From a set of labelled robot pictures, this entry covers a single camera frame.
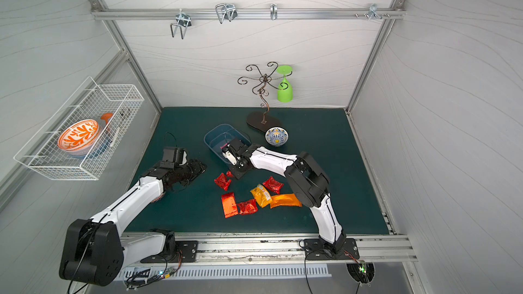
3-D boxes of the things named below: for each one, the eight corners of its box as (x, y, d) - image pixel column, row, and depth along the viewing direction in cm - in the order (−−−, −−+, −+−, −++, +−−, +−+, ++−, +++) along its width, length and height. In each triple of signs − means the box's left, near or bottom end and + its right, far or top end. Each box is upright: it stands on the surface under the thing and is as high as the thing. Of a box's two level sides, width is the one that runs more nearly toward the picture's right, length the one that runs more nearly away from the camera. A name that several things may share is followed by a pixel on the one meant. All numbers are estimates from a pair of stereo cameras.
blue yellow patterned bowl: (265, 146, 105) (265, 141, 102) (265, 132, 112) (265, 126, 108) (288, 146, 105) (288, 141, 102) (286, 132, 112) (287, 126, 108)
